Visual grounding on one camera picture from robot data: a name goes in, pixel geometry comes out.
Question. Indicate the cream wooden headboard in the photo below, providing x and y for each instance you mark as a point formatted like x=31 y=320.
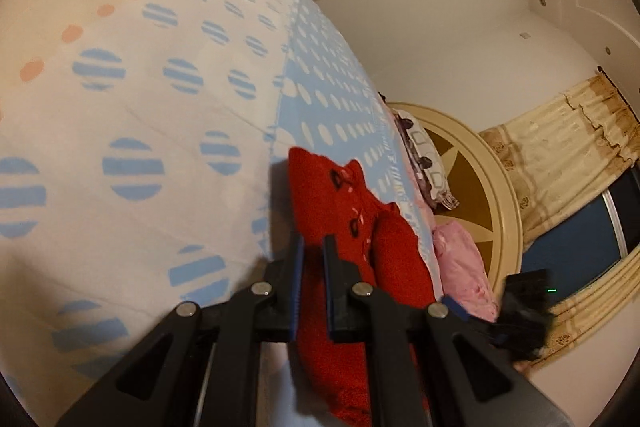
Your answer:
x=470 y=167

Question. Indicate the grey patterned pillow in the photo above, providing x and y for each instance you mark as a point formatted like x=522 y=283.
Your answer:
x=425 y=157

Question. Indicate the red embroidered sweater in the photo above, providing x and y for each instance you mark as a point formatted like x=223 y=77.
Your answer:
x=400 y=257

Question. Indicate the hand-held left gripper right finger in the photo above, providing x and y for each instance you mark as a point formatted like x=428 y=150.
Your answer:
x=328 y=282

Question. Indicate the blue printed blanket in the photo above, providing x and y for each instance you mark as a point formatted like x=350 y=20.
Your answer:
x=150 y=107

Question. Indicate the pink pillow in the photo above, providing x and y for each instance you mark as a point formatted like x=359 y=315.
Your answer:
x=460 y=267

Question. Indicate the dark glass window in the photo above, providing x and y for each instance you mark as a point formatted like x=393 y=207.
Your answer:
x=575 y=237

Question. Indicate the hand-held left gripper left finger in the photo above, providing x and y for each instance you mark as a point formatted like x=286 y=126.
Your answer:
x=296 y=287

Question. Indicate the beige floral curtain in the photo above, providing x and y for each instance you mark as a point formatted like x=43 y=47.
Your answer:
x=560 y=142

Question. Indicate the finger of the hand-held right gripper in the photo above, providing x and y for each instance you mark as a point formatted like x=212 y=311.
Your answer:
x=457 y=307

